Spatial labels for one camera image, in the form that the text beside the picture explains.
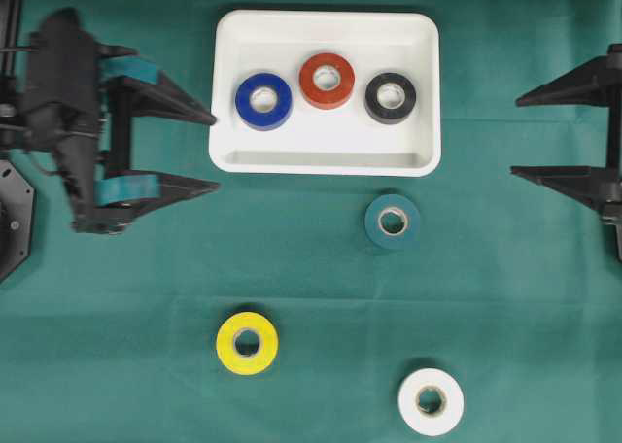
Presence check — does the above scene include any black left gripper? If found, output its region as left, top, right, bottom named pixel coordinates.
left=73, top=51, right=220, bottom=234

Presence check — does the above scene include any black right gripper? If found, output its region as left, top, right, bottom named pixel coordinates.
left=510, top=44, right=621, bottom=225

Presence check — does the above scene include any blue tape roll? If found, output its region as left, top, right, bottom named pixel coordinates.
left=234, top=73, right=293, bottom=131

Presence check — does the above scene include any red tape roll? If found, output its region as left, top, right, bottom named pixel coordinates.
left=298, top=52, right=356, bottom=110

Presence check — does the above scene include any black tape roll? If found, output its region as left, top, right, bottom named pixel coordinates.
left=364, top=72, right=417, bottom=125

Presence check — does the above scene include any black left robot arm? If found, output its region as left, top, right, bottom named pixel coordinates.
left=1, top=0, right=218, bottom=276

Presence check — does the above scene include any white plastic tray case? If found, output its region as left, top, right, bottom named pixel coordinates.
left=208, top=10, right=441, bottom=178

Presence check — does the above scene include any teal green tape roll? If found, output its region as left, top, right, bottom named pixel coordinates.
left=364, top=194, right=421, bottom=251

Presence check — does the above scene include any yellow tape roll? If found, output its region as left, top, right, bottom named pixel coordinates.
left=216, top=312, right=279, bottom=376

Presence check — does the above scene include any white tape roll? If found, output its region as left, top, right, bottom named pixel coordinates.
left=397, top=368, right=465, bottom=437

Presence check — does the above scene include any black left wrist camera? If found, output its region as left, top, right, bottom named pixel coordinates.
left=20, top=8, right=100, bottom=222

